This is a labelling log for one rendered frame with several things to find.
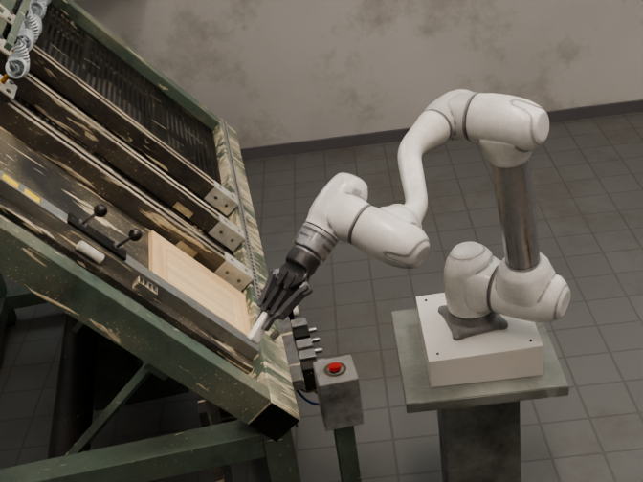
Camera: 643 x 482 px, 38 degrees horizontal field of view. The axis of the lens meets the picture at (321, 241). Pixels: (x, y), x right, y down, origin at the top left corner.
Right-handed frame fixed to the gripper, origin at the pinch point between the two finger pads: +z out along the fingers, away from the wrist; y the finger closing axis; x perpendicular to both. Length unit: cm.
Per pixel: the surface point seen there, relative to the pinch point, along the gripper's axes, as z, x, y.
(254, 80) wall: -157, 220, -307
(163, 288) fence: 1, 29, -65
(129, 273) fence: 3, 19, -70
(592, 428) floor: -47, 204, 1
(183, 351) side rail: 14, 27, -42
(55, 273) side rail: 14, -11, -59
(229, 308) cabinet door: -6, 64, -71
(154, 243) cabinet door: -10, 37, -89
